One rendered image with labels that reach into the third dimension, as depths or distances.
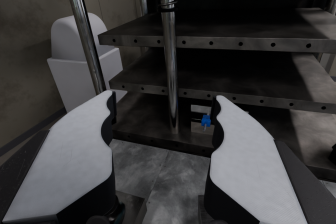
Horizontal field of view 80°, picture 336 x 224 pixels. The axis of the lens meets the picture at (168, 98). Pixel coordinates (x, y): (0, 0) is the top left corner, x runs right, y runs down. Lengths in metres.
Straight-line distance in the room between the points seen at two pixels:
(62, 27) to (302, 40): 1.98
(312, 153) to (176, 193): 0.64
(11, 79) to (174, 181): 2.19
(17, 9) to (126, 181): 2.23
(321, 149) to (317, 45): 0.51
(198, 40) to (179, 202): 0.64
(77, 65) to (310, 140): 2.03
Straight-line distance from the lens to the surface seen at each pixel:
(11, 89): 2.71
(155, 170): 0.92
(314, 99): 1.02
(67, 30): 2.25
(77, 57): 2.29
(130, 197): 0.78
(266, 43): 0.87
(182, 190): 0.86
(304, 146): 1.17
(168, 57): 0.89
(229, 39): 0.87
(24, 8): 2.77
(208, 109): 1.00
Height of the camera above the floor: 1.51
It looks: 31 degrees down
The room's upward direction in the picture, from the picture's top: 4 degrees counter-clockwise
